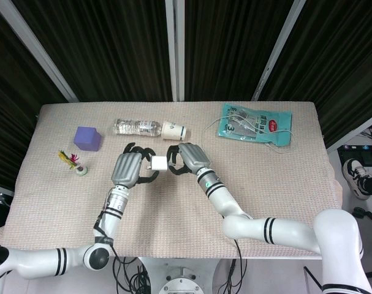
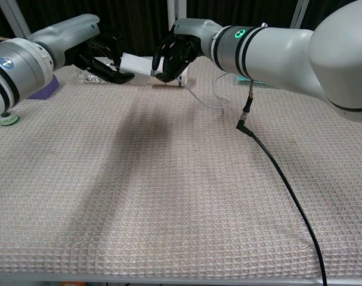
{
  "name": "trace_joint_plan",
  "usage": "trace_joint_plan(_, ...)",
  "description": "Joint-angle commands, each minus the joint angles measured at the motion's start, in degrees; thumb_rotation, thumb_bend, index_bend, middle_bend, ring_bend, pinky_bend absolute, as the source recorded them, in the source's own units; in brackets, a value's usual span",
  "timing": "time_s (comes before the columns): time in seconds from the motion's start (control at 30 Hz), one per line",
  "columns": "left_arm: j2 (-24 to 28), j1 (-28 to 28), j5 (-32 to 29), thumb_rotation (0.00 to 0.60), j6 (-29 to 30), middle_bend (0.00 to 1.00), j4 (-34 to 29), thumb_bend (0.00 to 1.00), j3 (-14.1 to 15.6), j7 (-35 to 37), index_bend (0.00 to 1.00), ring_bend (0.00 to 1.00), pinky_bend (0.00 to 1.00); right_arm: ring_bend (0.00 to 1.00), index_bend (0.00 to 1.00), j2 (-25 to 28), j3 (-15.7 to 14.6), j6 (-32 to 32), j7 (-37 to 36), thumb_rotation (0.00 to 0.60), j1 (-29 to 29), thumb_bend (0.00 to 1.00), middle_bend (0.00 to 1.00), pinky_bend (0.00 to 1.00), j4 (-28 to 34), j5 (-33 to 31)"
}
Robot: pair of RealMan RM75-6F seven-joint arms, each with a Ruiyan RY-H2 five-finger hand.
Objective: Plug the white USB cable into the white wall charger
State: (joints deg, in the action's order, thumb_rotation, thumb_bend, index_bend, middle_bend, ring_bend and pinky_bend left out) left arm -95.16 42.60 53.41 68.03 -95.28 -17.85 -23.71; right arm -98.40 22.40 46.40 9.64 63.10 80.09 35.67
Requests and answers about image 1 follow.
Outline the white and black sneaker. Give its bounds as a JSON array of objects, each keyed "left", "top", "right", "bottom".
[{"left": 342, "top": 158, "right": 371, "bottom": 201}]

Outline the purple foam cube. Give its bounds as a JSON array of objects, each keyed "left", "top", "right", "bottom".
[{"left": 74, "top": 126, "right": 102, "bottom": 153}]

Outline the beige waffle-weave tablecloth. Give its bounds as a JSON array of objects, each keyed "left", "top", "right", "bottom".
[{"left": 0, "top": 101, "right": 343, "bottom": 258}]

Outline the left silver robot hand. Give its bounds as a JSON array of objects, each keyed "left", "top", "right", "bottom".
[{"left": 111, "top": 141, "right": 160, "bottom": 189}]

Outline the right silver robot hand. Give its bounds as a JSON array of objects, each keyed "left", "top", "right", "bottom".
[{"left": 167, "top": 142, "right": 212, "bottom": 177}]

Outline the white USB wall charger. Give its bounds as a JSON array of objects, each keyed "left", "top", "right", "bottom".
[{"left": 145, "top": 155, "right": 168, "bottom": 173}]

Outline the teal snack bag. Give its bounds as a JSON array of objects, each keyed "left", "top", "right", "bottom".
[{"left": 216, "top": 102, "right": 294, "bottom": 148}]

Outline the slanted white frame post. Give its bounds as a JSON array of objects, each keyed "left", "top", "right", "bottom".
[
  {"left": 0, "top": 0, "right": 80, "bottom": 103},
  {"left": 251, "top": 0, "right": 308, "bottom": 102}
]

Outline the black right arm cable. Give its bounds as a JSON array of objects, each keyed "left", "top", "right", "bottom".
[{"left": 227, "top": 239, "right": 245, "bottom": 294}]

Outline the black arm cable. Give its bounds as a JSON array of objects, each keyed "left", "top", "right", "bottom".
[
  {"left": 227, "top": 239, "right": 245, "bottom": 294},
  {"left": 93, "top": 189, "right": 153, "bottom": 293}
]

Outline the clear plastic water bottle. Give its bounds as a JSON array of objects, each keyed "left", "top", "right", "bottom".
[{"left": 113, "top": 118, "right": 163, "bottom": 138}]

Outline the black pleated curtain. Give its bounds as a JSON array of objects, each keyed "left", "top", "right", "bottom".
[{"left": 0, "top": 0, "right": 372, "bottom": 190}]

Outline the pink and green flower toy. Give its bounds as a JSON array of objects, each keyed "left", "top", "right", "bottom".
[{"left": 57, "top": 149, "right": 89, "bottom": 177}]

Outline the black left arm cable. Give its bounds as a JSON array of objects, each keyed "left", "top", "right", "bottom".
[{"left": 93, "top": 189, "right": 153, "bottom": 293}]

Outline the white paper cup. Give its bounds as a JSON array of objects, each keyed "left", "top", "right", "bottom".
[{"left": 161, "top": 121, "right": 188, "bottom": 141}]

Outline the white USB cable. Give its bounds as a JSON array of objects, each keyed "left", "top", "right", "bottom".
[{"left": 202, "top": 111, "right": 295, "bottom": 154}]

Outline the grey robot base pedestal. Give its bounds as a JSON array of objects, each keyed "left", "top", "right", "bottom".
[{"left": 157, "top": 257, "right": 218, "bottom": 294}]

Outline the upright white frame post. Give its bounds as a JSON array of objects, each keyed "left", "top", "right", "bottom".
[{"left": 165, "top": 0, "right": 186, "bottom": 102}]

